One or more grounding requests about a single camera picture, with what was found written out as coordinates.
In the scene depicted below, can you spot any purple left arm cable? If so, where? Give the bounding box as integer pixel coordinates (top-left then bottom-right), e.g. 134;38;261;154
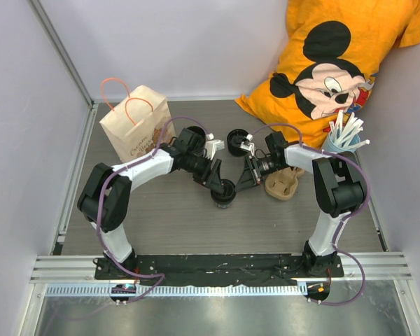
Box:
96;115;214;304

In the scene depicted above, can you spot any white slotted cable duct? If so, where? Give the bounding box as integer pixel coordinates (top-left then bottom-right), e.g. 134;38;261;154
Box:
45;282;307;298

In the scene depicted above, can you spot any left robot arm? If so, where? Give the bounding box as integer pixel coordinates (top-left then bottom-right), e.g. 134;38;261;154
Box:
77;126;236;279

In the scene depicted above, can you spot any translucent single black cup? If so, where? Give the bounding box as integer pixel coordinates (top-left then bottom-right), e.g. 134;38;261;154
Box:
214;201;232;209

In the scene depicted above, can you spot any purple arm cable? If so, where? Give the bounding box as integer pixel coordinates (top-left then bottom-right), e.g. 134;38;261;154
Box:
96;115;214;304
246;122;372;306

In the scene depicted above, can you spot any black coffee cup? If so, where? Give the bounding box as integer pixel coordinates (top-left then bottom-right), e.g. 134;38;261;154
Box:
187;126;206;139
227;129;248;157

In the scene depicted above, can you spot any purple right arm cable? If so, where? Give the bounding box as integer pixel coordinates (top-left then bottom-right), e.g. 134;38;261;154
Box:
246;122;372;306

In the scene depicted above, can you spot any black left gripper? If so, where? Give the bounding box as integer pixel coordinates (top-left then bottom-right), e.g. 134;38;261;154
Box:
185;153;224;195

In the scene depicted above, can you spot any blue straw holder cup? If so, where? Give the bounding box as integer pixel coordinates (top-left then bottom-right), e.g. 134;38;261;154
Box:
321;135;361;153

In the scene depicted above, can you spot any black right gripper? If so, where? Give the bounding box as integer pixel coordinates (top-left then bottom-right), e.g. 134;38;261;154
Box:
234;155;286;193

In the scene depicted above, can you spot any orange Mickey Mouse pillow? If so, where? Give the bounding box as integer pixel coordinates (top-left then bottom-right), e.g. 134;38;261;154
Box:
237;1;420;148

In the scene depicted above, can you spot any aluminium corner frame post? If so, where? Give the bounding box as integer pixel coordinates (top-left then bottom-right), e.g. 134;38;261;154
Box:
27;0;95;107

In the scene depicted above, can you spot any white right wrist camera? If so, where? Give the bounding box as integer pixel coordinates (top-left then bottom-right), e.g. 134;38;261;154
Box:
239;134;256;156

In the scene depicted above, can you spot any printed paper takeout bag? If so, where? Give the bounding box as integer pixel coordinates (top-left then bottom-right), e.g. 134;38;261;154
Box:
99;78;176;163

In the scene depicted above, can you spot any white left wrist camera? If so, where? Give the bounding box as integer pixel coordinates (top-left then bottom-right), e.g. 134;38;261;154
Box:
204;133;225;160

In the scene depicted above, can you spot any white wrapped straws bundle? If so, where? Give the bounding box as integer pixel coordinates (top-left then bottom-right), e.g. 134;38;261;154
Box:
328;111;370;149

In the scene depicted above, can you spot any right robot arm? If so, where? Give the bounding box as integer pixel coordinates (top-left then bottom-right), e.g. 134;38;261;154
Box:
227;129;368;277

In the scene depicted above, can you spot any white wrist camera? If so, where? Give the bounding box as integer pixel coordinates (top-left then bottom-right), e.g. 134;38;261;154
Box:
204;133;225;160
239;134;256;156

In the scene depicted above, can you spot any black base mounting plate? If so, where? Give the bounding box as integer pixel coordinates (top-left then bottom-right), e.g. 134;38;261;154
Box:
94;252;346;288

